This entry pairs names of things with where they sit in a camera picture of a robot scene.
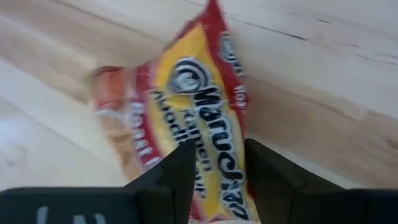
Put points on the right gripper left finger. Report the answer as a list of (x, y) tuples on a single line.
[(161, 196)]

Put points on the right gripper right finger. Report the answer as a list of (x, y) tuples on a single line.
[(295, 196)]

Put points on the red Maruchan ramen pack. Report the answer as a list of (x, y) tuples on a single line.
[(192, 102)]

